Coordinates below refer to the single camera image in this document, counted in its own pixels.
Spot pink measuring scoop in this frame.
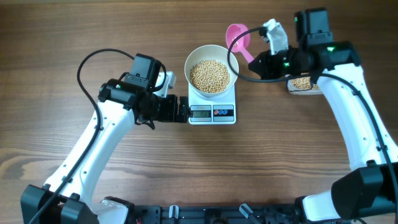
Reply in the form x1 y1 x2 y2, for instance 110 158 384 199
225 24 254 63

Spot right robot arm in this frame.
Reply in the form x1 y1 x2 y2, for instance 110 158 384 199
249 8 397 223

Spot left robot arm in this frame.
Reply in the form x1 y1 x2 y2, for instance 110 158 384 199
21 54 188 223

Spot soybeans in bowl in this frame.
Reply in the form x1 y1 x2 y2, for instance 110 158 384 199
190 60 230 93

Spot white digital kitchen scale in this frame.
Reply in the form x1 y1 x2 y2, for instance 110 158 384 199
188 85 236 125

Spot white bowl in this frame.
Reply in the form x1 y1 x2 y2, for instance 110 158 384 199
184 45 239 98

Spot pile of soybeans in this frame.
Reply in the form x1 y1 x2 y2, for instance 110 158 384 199
290 77 318 90

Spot clear plastic container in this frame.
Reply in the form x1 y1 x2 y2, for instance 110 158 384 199
286 73 322 95

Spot right black cable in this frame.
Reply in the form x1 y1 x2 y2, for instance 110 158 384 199
226 26 398 218

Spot black cable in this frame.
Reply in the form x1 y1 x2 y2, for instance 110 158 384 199
226 26 398 218
27 49 136 224

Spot left black cable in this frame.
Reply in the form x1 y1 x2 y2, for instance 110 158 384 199
27 49 136 224

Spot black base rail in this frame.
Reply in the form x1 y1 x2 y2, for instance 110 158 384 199
128 203 309 224

